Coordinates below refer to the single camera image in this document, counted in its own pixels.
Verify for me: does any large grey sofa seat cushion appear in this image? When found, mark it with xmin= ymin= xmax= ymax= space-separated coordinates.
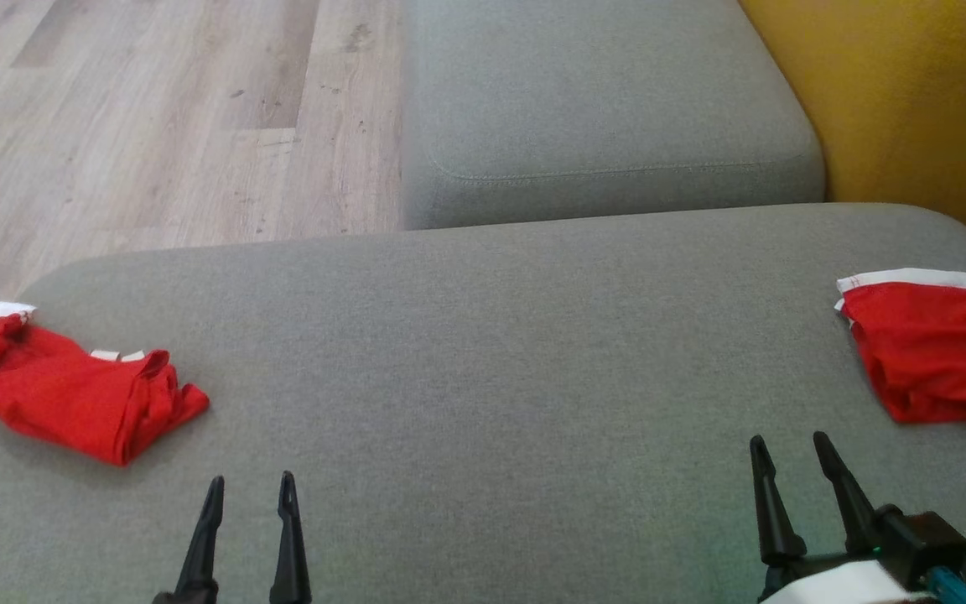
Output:
xmin=0 ymin=202 xmax=966 ymax=604

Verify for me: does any red shorts white stripe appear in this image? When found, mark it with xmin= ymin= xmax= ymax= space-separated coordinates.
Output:
xmin=834 ymin=268 xmax=966 ymax=442

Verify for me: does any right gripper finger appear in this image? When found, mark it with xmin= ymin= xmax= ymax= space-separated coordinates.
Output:
xmin=812 ymin=431 xmax=880 ymax=557
xmin=748 ymin=435 xmax=808 ymax=568

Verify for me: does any red basketball jersey white trim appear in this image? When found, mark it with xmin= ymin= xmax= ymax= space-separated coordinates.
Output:
xmin=0 ymin=293 xmax=210 ymax=467

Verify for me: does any small grey sofa cushion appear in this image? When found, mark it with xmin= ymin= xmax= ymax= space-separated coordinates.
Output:
xmin=399 ymin=0 xmax=827 ymax=232

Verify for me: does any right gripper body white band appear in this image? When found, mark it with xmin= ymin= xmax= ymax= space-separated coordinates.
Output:
xmin=757 ymin=553 xmax=937 ymax=604

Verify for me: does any yellow upholstered furniture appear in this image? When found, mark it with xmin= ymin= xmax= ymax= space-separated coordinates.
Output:
xmin=739 ymin=0 xmax=966 ymax=271

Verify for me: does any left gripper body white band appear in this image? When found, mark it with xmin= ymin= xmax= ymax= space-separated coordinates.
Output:
xmin=153 ymin=585 xmax=220 ymax=604

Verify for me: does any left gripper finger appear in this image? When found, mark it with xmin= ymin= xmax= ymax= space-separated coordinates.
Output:
xmin=174 ymin=476 xmax=226 ymax=590
xmin=269 ymin=471 xmax=314 ymax=604

